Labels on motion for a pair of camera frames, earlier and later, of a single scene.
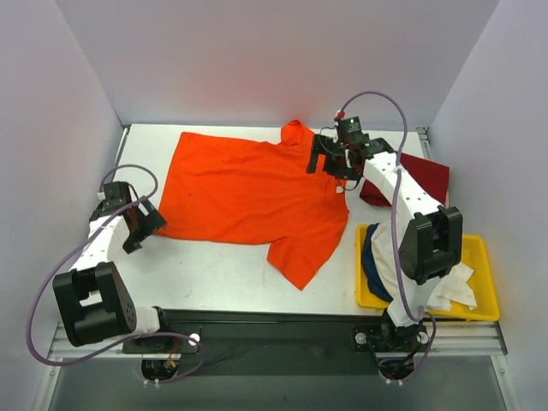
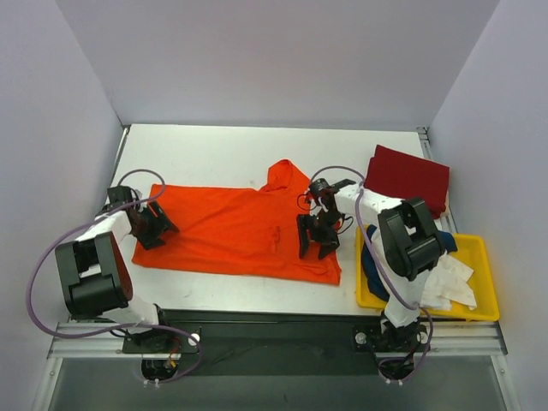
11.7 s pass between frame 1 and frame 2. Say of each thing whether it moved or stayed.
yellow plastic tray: stayed
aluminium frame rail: stayed
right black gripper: moved
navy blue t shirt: stayed
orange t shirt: moved
